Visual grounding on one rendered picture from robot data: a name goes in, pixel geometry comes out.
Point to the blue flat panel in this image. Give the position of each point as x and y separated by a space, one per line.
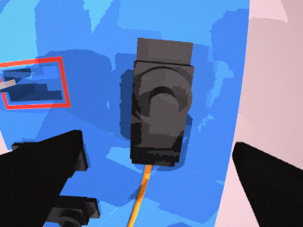
72 61

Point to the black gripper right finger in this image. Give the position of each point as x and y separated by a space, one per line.
274 188

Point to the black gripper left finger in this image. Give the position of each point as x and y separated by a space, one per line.
32 177

